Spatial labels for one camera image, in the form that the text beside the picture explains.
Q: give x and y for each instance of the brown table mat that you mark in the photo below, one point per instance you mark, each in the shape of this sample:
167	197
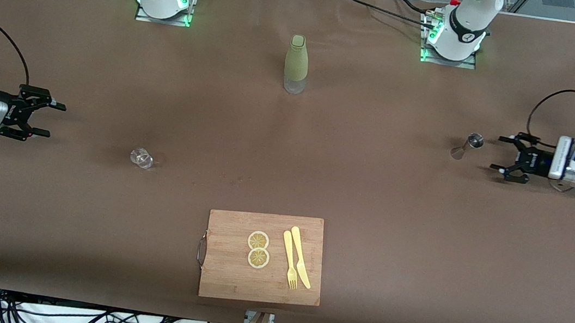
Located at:
91	241

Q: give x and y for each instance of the lemon slice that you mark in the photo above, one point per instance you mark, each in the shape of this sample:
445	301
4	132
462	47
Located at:
258	240
258	258

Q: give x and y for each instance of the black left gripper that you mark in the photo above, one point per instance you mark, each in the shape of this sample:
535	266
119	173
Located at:
535	161

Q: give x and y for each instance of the small metal bracket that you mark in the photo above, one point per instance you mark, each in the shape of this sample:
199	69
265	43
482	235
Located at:
271	319

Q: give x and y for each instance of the green sleeved glass bottle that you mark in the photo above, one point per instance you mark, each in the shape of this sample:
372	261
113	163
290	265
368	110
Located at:
297	58

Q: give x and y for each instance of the wooden cutting board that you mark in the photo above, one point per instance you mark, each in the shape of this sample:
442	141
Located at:
229	280

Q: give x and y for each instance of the clear glass cup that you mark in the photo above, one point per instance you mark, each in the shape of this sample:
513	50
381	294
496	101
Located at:
141	158

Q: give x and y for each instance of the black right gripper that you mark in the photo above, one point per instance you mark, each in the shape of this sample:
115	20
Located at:
11	113

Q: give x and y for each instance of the yellow plastic fork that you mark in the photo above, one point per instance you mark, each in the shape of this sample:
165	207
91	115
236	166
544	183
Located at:
289	249

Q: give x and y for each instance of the steel jigger measuring cup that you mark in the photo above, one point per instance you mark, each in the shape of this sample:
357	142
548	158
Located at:
475	141

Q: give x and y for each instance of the yellow plastic knife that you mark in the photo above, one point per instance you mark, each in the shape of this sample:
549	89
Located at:
300	256

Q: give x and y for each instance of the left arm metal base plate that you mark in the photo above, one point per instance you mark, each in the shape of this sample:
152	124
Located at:
453	63

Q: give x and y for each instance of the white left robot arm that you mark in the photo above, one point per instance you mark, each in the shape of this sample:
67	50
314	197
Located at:
469	19

